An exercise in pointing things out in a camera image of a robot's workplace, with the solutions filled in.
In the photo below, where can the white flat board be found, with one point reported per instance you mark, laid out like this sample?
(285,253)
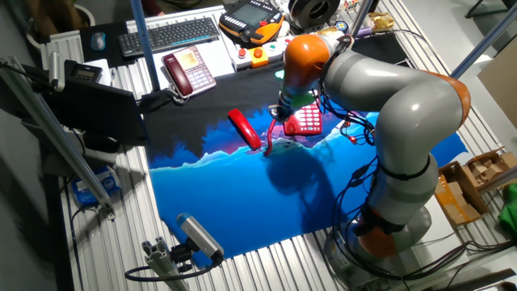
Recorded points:
(446,230)

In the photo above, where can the white box red mushroom button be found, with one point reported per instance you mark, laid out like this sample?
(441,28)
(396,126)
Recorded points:
(241,58)

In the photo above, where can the blue plastic packet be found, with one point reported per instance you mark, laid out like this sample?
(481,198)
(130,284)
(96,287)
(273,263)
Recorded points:
(95,188)

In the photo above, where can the white box small red button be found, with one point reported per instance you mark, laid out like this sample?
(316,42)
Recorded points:
(284,42)

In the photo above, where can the maroon desk telephone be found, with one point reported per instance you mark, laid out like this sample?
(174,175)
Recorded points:
(187,70)

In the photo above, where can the Rubik's cube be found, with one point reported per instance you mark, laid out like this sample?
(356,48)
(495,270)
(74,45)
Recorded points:
(350,5)

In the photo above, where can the silver camera with blue cap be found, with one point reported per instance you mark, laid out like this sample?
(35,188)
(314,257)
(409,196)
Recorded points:
(200,236)

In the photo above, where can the orange box orange button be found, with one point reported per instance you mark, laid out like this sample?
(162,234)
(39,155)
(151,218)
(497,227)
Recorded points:
(258,58)

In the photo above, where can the red telephone base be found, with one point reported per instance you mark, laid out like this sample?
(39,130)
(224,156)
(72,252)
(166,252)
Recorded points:
(307,121)

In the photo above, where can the white plant pot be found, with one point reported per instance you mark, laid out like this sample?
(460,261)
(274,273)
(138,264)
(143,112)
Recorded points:
(87,12)

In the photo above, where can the person in dark clothes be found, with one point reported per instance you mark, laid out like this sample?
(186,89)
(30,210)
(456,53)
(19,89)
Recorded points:
(151,6)

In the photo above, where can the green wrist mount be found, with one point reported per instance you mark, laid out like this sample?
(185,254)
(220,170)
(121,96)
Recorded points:
(303,101)

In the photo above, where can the black and orange teach pendant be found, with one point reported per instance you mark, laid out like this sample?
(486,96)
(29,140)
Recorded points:
(250,20)

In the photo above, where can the white box green button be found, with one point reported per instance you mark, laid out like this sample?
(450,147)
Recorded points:
(272,50)

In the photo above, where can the pale yellow snack packet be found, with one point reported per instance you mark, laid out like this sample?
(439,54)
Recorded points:
(329,30)

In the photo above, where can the short aluminium extrusion post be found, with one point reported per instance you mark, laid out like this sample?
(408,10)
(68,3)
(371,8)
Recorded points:
(161,262)

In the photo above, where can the blue frame pole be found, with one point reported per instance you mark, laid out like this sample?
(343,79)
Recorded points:
(143,44)

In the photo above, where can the round blue and white disc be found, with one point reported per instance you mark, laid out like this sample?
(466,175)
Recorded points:
(341,26)

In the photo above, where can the red telephone handset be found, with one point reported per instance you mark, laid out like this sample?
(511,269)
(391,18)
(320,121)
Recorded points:
(244,129)

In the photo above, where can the blue and black printed cloth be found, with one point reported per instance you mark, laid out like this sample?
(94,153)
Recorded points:
(242,194)

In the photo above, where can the aluminium bar over boxes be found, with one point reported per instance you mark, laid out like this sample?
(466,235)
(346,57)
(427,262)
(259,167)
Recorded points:
(498,180)

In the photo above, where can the grey computer mouse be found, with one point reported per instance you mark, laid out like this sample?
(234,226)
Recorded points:
(98,41)

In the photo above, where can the metal frame pole with clamp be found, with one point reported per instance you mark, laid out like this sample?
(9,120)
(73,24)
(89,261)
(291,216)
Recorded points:
(484,42)

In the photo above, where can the brown cardboard panel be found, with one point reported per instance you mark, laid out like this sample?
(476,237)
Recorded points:
(501,85)

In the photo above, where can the grey frame pole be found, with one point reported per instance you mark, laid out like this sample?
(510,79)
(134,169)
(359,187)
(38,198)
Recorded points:
(360,18)

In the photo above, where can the long aluminium strut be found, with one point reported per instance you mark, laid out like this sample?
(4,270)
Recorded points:
(56,133)

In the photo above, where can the small black display device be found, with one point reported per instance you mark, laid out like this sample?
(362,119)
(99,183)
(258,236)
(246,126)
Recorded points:
(85,72)

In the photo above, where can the small open cardboard box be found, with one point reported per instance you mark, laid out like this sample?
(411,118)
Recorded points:
(480,165)

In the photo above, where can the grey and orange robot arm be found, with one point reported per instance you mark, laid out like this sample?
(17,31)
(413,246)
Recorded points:
(404,109)

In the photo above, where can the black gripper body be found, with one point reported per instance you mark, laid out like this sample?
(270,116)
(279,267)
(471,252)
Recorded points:
(280,113)

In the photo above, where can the black monitor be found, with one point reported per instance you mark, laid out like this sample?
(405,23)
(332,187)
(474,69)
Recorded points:
(101,113)

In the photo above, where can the large open cardboard box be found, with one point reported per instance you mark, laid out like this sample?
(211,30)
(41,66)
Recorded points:
(460,202)

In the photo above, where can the green cloth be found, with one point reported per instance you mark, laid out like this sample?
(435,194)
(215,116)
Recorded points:
(509,212)

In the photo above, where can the black filament spool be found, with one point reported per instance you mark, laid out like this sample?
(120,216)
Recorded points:
(315,12)

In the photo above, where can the black chair base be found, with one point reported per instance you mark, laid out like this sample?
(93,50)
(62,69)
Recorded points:
(484,6)

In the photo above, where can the black computer keyboard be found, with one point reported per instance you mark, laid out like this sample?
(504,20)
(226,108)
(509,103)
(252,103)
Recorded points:
(169,36)

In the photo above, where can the black mouse pad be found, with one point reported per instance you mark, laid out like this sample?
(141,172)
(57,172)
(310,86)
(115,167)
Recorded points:
(115,32)

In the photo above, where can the gold snack bag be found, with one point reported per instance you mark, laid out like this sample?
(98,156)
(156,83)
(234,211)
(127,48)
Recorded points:
(380,21)

